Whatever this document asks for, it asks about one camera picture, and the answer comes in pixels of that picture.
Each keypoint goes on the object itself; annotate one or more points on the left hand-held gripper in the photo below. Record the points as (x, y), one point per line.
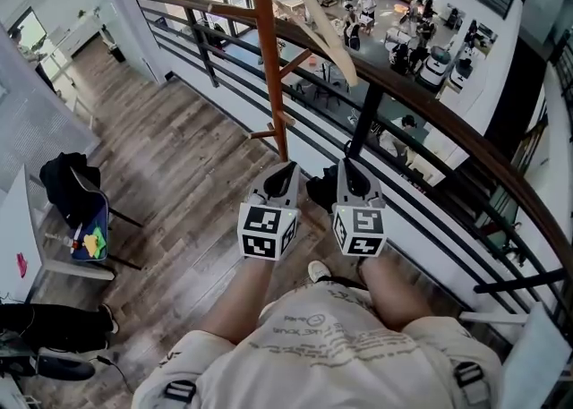
(264, 232)

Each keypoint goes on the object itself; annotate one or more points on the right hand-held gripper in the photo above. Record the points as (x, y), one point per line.
(360, 232)

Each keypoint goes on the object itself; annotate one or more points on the brown wooden coat stand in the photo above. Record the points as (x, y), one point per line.
(268, 62)

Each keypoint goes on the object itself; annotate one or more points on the person's right forearm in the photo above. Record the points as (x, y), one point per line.
(394, 295)

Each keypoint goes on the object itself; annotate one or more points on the person's left forearm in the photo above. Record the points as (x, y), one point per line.
(233, 304)

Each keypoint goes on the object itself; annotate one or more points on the person's white shoe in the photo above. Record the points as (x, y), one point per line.
(319, 271)

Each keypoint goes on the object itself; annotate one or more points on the dark railing with wooden handrail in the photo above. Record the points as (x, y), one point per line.
(447, 130)

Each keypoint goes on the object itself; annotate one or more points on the white wheeled robot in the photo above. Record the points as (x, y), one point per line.
(461, 75)
(433, 68)

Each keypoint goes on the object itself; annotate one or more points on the pale wooden clothes hanger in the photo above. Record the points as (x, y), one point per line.
(331, 45)

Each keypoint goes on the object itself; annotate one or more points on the crowd of people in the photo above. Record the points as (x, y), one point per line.
(353, 33)

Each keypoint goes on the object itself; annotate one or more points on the person's cream printed t-shirt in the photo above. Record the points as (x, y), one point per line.
(322, 353)

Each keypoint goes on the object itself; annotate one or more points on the grey chair with blue seat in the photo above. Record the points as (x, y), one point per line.
(96, 215)

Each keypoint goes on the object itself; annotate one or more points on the green and yellow toy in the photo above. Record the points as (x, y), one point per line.
(95, 242)

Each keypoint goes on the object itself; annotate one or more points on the black waste bin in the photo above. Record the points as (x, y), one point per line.
(117, 54)

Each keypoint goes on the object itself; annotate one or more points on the black jacket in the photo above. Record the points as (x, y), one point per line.
(67, 188)

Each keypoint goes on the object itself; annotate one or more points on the black harness buckle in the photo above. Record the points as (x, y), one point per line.
(468, 376)
(180, 391)

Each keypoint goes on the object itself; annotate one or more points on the white office counter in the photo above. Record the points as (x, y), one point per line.
(82, 36)

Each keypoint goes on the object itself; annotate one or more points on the frosted glass partition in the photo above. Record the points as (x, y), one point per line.
(36, 130)

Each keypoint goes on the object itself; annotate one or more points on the white desk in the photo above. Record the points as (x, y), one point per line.
(31, 237)

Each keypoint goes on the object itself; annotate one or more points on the small pink object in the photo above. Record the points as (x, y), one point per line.
(21, 263)

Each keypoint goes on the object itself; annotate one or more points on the black oval device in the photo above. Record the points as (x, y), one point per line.
(65, 366)

